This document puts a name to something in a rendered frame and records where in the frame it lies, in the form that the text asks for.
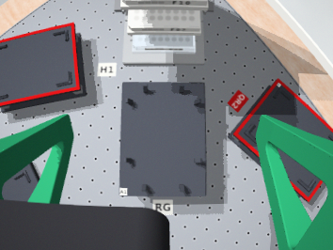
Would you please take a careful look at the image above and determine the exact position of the grey perforated base plate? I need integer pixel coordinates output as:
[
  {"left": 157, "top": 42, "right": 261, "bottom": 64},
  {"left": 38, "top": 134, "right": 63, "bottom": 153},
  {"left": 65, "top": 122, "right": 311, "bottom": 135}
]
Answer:
[{"left": 0, "top": 0, "right": 330, "bottom": 250}]

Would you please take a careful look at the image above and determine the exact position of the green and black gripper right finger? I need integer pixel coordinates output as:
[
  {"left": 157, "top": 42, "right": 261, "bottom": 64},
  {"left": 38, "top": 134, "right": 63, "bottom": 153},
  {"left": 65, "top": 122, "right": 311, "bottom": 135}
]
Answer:
[{"left": 256, "top": 115, "right": 333, "bottom": 250}]

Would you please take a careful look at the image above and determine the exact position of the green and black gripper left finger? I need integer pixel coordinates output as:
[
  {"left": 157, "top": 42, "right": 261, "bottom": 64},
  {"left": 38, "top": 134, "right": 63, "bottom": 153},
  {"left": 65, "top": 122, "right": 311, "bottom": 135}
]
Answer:
[{"left": 0, "top": 114, "right": 74, "bottom": 204}]

